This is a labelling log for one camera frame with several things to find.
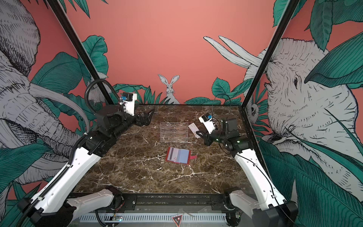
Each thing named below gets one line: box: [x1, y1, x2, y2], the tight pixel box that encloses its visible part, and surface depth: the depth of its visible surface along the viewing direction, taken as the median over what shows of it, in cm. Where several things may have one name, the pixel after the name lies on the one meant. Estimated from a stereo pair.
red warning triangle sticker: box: [172, 214, 183, 227], surface depth 70 cm
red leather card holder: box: [165, 146, 198, 165], surface depth 92 cm
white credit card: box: [188, 122, 201, 139], surface depth 73 cm
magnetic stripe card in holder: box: [167, 147, 180, 162], surface depth 92 cm
